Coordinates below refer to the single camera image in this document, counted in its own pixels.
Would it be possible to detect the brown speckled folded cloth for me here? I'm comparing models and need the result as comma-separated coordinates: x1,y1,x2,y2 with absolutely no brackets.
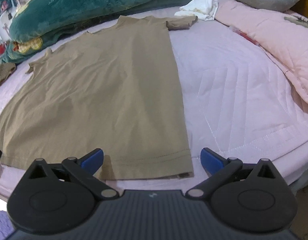
0,63,17,86

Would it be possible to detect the green plush blanket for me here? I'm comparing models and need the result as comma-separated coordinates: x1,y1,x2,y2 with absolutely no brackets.
0,0,190,64

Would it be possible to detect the purple fuzzy garment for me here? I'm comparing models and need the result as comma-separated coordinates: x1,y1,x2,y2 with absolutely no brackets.
0,211,14,240

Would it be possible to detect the white folded cloth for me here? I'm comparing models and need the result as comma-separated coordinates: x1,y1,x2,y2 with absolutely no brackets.
174,0,219,21

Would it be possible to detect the tan t-shirt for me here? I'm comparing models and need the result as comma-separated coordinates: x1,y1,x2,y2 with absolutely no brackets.
0,16,197,180

